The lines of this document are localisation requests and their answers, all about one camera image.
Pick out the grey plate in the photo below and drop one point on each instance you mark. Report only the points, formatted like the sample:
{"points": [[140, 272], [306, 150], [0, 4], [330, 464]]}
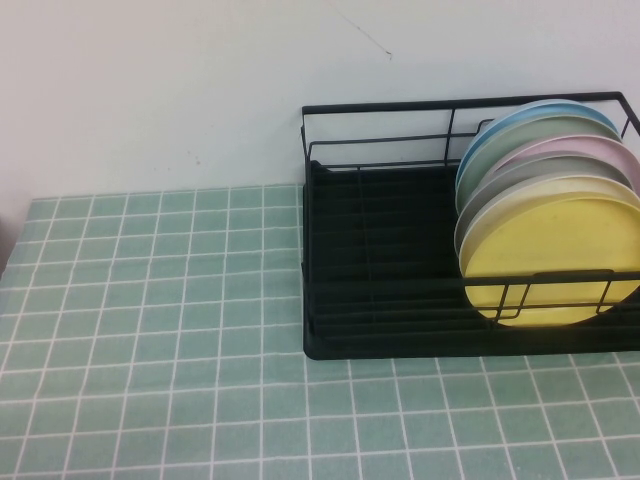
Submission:
{"points": [[550, 167]]}

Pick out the blue plate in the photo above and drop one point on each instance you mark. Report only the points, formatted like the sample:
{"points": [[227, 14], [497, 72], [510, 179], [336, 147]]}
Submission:
{"points": [[550, 107]]}

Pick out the green checked tablecloth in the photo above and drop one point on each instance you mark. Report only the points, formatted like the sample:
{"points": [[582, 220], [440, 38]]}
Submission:
{"points": [[175, 325]]}

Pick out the black plastic drain tray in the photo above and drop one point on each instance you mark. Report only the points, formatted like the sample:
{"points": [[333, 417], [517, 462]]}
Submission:
{"points": [[390, 225]]}

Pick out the yellow plate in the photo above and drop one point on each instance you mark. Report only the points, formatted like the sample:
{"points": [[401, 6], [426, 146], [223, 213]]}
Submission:
{"points": [[550, 240]]}

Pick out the white plate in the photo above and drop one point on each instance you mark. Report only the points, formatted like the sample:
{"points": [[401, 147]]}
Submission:
{"points": [[550, 186]]}

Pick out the green plate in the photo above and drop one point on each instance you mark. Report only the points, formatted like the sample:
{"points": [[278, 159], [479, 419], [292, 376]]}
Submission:
{"points": [[525, 141]]}

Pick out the pink plate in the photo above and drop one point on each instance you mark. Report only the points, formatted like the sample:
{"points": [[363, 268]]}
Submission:
{"points": [[590, 150]]}

